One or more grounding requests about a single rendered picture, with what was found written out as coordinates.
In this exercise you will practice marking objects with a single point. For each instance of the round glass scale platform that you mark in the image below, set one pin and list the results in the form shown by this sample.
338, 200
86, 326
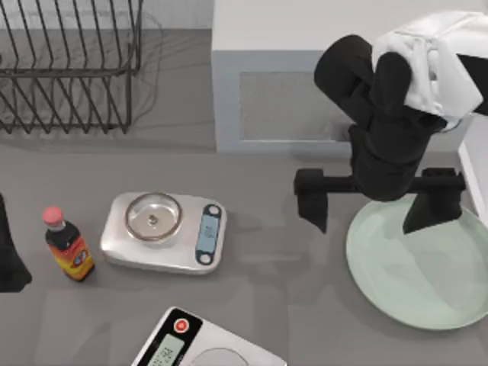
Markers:
153, 218

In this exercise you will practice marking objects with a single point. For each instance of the dark sauce bottle pink cap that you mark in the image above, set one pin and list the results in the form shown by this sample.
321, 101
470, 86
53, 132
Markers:
70, 251

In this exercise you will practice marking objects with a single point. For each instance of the scale with red button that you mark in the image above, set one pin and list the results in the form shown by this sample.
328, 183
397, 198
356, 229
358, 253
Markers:
183, 347

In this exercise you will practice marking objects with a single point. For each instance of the pale green plate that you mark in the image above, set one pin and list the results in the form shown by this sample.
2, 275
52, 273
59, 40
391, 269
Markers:
415, 274

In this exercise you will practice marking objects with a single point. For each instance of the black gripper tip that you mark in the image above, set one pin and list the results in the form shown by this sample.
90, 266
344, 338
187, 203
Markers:
9, 255

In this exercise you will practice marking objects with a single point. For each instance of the silver kitchen scale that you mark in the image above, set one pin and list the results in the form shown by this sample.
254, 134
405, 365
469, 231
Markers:
122, 248

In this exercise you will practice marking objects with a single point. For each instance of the white furniture block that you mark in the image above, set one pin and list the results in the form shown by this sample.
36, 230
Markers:
476, 171

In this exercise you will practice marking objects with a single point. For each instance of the pale microwave oven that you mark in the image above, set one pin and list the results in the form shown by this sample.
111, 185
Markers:
267, 30

